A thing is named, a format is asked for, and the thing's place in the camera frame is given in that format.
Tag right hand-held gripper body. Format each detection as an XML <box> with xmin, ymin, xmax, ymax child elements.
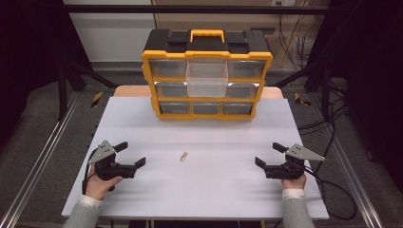
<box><xmin>263</xmin><ymin>142</ymin><xmax>326</xmax><ymax>181</ymax></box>

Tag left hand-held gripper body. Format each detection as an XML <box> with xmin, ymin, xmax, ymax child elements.
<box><xmin>87</xmin><ymin>140</ymin><xmax>138</xmax><ymax>182</ymax></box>

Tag clear plastic drawer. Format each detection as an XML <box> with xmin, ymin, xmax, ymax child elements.
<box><xmin>185</xmin><ymin>58</ymin><xmax>229</xmax><ymax>99</ymax></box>

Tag person's right hand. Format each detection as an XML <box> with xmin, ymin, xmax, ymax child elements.
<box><xmin>280</xmin><ymin>173</ymin><xmax>308</xmax><ymax>191</ymax></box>

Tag person's left hand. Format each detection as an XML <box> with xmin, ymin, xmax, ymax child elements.
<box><xmin>85</xmin><ymin>164</ymin><xmax>125</xmax><ymax>201</ymax></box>

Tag yellow black striped tape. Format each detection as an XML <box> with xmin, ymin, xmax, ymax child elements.
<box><xmin>90</xmin><ymin>91</ymin><xmax>105</xmax><ymax>108</ymax></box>
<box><xmin>294</xmin><ymin>92</ymin><xmax>313</xmax><ymax>107</ymax></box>

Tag group of closed clear drawers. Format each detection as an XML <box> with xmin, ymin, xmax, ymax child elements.
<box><xmin>148</xmin><ymin>58</ymin><xmax>266</xmax><ymax>116</ymax></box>

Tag yellow black drawer organizer cabinet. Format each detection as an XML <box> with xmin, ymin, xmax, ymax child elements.
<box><xmin>141</xmin><ymin>28</ymin><xmax>274</xmax><ymax>122</ymax></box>

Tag black curtain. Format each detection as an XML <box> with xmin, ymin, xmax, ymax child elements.
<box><xmin>0</xmin><ymin>0</ymin><xmax>93</xmax><ymax>153</ymax></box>
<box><xmin>308</xmin><ymin>0</ymin><xmax>403</xmax><ymax>193</ymax></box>

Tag black metal crossbar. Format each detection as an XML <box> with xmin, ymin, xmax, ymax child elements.
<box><xmin>63</xmin><ymin>4</ymin><xmax>331</xmax><ymax>15</ymax></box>

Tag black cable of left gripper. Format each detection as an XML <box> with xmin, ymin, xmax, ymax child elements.
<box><xmin>81</xmin><ymin>151</ymin><xmax>97</xmax><ymax>196</ymax></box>

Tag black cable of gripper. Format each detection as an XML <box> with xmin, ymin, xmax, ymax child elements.
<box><xmin>81</xmin><ymin>151</ymin><xmax>97</xmax><ymax>196</ymax></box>
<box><xmin>303</xmin><ymin>165</ymin><xmax>358</xmax><ymax>221</ymax></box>

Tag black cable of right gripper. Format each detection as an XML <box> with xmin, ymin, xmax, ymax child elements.
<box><xmin>303</xmin><ymin>165</ymin><xmax>358</xmax><ymax>221</ymax></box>

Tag bundle of black floor cables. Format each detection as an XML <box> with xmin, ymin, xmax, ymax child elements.
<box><xmin>297</xmin><ymin>77</ymin><xmax>351</xmax><ymax>174</ymax></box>

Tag aluminium floor rail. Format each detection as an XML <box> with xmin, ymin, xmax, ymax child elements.
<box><xmin>0</xmin><ymin>91</ymin><xmax>81</xmax><ymax>228</ymax></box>
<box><xmin>329</xmin><ymin>136</ymin><xmax>385</xmax><ymax>228</ymax></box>

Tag black metal frame stand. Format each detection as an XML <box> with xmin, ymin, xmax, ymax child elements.
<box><xmin>56</xmin><ymin>58</ymin><xmax>119</xmax><ymax>122</ymax></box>
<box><xmin>272</xmin><ymin>58</ymin><xmax>335</xmax><ymax>122</ymax></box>

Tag hanging wall cables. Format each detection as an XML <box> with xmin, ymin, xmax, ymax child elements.
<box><xmin>276</xmin><ymin>0</ymin><xmax>319</xmax><ymax>69</ymax></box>

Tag yellow carrying handle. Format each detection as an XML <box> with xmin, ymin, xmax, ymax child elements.
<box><xmin>189</xmin><ymin>28</ymin><xmax>226</xmax><ymax>44</ymax></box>

